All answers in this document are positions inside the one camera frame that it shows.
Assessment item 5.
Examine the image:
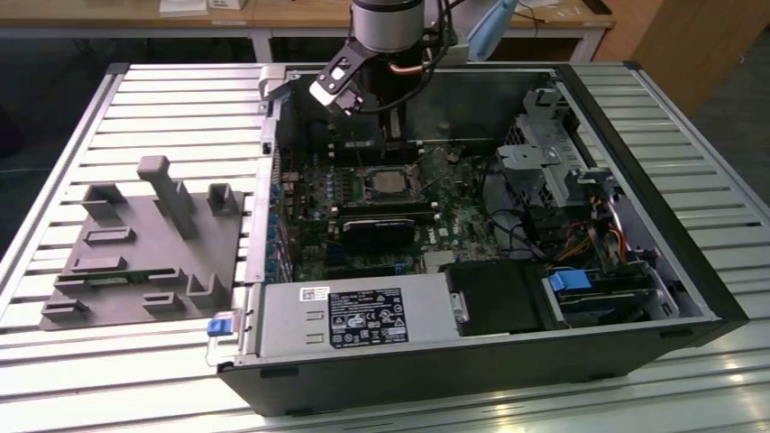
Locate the metal wire locking lever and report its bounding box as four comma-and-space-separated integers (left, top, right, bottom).
419, 149, 452, 169

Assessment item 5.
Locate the silver CPU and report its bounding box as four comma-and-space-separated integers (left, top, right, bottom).
366, 170, 405, 193

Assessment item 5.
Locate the CPU socket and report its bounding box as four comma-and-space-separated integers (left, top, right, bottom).
353, 165, 421, 203

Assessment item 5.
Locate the grey case latch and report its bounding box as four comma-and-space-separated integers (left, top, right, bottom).
256, 64, 301, 104

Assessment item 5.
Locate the grey metal drive cage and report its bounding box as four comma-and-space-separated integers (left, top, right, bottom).
493, 88, 620, 209

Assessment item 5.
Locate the black graphics card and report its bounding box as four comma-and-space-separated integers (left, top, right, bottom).
340, 217, 417, 253

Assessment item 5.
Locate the green motherboard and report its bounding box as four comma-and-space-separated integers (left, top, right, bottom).
278, 134, 500, 283

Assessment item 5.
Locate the silver chipset heatsink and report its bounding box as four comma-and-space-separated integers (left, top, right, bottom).
421, 250, 457, 272

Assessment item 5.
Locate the wooden desk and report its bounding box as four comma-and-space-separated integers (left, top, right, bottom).
0, 0, 616, 64

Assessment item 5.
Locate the black plastic shroud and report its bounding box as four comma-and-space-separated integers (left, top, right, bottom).
441, 261, 569, 337

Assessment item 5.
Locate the black power supply label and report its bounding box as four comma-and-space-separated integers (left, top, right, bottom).
326, 288, 409, 348

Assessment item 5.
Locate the wooden cabinet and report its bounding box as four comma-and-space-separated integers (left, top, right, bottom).
592, 0, 770, 117

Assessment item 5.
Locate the hard disk in blue carrier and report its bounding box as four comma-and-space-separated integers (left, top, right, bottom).
544, 269, 663, 319

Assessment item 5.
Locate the silver power supply unit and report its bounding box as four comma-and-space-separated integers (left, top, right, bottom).
254, 272, 461, 357

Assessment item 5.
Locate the grey parts rack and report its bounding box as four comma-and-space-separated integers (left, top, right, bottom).
36, 155, 250, 333

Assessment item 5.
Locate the black open PC case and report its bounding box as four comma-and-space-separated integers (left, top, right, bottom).
213, 60, 751, 419

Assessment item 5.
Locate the silver disk bay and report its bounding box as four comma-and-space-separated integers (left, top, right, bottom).
539, 257, 687, 331

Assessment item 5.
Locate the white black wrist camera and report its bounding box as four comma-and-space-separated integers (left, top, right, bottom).
308, 42, 365, 119

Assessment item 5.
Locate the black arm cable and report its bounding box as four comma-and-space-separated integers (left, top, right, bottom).
427, 0, 459, 73

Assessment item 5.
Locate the black round cable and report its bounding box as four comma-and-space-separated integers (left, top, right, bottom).
484, 205, 555, 263

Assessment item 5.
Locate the yellow orange wire bundle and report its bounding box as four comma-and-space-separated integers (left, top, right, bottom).
556, 193, 629, 272

